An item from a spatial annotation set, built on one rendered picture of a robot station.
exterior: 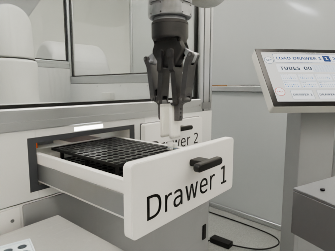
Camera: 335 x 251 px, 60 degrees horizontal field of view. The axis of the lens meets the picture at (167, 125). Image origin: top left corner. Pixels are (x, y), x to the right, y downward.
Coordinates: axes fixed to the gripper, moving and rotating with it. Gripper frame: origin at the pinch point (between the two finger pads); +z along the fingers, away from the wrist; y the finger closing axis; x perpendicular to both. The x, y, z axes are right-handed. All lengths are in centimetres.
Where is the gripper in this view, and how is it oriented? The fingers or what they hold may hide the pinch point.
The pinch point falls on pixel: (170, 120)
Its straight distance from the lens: 61.1
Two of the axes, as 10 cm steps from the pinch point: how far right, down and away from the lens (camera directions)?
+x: 6.4, -1.0, 7.6
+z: 0.1, 9.9, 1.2
